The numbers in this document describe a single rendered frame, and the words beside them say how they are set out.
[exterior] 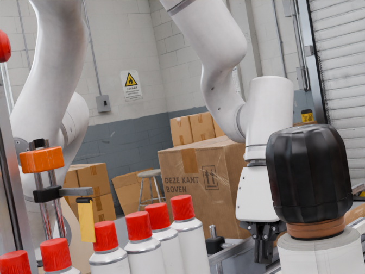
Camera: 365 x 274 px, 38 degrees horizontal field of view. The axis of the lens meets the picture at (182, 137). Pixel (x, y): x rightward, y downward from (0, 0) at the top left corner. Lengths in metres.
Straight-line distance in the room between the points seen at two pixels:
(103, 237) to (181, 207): 0.15
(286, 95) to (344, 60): 4.46
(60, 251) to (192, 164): 0.67
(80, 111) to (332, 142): 0.80
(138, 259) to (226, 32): 0.41
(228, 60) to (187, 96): 6.30
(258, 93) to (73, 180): 3.31
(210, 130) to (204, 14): 3.65
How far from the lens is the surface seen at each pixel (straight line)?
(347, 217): 1.51
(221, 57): 0.94
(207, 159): 1.25
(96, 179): 4.32
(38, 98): 1.13
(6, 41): 0.66
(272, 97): 0.98
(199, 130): 4.64
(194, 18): 0.92
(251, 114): 0.99
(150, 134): 7.39
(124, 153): 7.13
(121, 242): 1.75
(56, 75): 1.10
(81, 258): 1.47
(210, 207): 1.28
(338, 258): 0.55
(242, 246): 0.99
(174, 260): 0.79
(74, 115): 1.23
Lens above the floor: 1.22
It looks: 3 degrees down
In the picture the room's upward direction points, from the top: 10 degrees counter-clockwise
